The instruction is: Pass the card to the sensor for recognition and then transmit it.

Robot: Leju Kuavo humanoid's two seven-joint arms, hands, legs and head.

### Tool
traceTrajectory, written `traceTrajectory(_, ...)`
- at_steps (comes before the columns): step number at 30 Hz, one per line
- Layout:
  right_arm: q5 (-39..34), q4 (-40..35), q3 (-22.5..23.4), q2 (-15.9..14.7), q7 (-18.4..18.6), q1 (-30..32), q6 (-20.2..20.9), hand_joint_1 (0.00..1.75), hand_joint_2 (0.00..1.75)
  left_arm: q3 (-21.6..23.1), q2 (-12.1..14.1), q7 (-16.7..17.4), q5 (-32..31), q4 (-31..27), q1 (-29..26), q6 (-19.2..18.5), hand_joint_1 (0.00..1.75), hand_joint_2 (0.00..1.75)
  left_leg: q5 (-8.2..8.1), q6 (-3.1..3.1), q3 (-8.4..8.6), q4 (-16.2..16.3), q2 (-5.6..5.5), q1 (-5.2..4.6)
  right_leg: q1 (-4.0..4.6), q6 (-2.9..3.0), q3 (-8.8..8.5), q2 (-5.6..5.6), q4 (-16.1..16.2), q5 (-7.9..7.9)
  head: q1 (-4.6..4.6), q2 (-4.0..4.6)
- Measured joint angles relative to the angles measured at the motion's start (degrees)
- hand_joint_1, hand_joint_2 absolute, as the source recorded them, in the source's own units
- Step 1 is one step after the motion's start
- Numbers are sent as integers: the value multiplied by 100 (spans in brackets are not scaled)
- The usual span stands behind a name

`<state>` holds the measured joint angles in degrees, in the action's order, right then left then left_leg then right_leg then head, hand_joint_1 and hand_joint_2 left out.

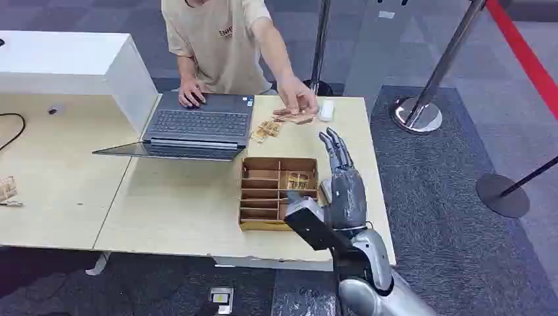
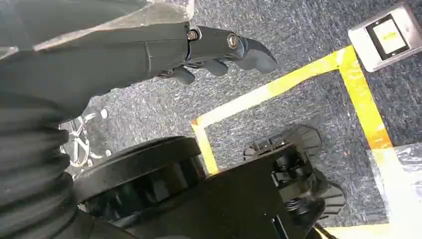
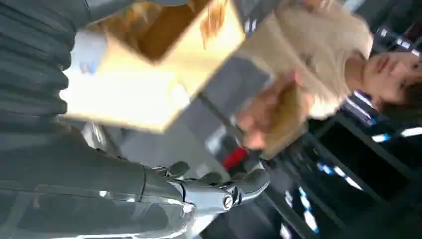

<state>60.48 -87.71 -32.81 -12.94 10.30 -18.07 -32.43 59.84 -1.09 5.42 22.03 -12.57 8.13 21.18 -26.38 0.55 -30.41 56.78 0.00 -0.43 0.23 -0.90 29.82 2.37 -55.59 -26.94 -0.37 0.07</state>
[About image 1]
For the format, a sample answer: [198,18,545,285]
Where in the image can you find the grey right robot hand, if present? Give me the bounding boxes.
[318,127,368,232]

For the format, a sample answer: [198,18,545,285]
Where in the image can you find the person's right hand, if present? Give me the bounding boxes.
[178,76,207,109]

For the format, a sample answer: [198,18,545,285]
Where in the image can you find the person's left hand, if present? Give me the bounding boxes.
[276,76,320,117]

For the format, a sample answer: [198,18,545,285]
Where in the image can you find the stack of brown cards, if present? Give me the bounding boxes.
[272,107,316,126]

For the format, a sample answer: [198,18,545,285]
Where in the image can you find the dark grey laptop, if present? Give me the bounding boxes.
[92,90,255,163]

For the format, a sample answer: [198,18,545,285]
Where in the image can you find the small white device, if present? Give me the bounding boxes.
[318,99,335,122]

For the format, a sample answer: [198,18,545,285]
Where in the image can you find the chrome stanchion with black base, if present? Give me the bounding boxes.
[303,0,335,97]

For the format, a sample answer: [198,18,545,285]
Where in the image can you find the person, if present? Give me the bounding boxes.
[161,0,280,96]

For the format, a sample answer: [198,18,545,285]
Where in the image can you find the wooden card box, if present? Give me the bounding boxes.
[238,157,320,232]

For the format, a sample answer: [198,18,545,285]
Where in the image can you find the white desk partition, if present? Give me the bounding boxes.
[0,30,161,136]

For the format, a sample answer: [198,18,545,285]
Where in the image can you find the black stanchion with flat base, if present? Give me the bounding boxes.
[475,156,558,219]

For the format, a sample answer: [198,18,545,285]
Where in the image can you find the floor socket plate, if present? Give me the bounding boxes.
[209,286,235,316]

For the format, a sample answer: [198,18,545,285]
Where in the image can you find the white desk leg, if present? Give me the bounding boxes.
[85,251,113,277]

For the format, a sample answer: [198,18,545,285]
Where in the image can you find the red barrier belt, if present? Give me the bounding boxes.
[485,0,558,120]

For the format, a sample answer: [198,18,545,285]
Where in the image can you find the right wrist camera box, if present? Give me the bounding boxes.
[283,191,355,255]

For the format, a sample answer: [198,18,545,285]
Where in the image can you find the black cable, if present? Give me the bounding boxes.
[0,113,26,153]

